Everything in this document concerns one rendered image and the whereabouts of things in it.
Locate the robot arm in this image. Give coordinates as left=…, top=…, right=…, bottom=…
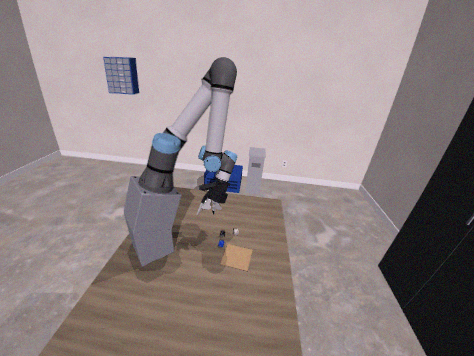
left=139, top=57, right=237, bottom=193

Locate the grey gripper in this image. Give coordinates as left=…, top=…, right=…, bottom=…
left=197, top=177, right=230, bottom=214

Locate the tan flat mat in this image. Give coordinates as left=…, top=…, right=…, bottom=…
left=220, top=244, right=252, bottom=271

